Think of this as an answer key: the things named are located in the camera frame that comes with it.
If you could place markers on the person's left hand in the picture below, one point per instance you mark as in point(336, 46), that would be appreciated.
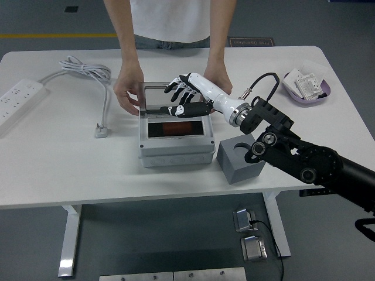
point(219, 77)

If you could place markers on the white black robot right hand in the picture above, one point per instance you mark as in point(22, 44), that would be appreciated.
point(211, 90)

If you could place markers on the person's right hand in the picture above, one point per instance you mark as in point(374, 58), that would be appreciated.
point(127, 85)

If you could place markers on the transparent hinged box lid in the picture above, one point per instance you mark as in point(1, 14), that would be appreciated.
point(155, 98)

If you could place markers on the orange cylindrical battery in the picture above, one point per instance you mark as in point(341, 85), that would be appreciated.
point(177, 129)

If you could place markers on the person's right forearm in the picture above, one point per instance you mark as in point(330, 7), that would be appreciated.
point(123, 32)

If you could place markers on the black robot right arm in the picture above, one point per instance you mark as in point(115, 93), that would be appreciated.
point(322, 164)

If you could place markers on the person's left forearm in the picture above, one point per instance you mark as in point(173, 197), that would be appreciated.
point(221, 32)

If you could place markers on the grey plastic junction box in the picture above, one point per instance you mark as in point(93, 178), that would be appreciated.
point(175, 149)

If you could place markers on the silver floor outlet box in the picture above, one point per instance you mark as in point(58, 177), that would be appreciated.
point(252, 248)
point(243, 219)

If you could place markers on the dark floor sign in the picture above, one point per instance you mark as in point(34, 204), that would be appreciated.
point(252, 42)

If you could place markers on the white power plug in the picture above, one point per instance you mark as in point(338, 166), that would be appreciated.
point(101, 133)

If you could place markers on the purple plastic tray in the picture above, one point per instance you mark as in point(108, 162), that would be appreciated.
point(293, 95)

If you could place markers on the person's torso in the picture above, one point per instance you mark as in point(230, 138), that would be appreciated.
point(170, 20)

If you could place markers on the grey block with round hole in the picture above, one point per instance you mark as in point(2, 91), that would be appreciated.
point(234, 167)

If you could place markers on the white printed socket panel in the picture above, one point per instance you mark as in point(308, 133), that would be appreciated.
point(307, 85)

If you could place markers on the small black part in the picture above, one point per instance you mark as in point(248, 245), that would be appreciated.
point(322, 95)

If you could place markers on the white power strip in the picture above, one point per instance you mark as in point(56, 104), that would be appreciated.
point(17, 99)

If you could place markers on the white table leg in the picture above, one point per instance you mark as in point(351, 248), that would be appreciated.
point(70, 234)
point(272, 210)

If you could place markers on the black perforated bar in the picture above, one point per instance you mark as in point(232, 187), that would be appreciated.
point(315, 192)

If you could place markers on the grey metal plate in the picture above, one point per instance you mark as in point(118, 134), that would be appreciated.
point(209, 275)
point(134, 277)

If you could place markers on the plain white switch plate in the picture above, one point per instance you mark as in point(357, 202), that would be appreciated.
point(291, 78)

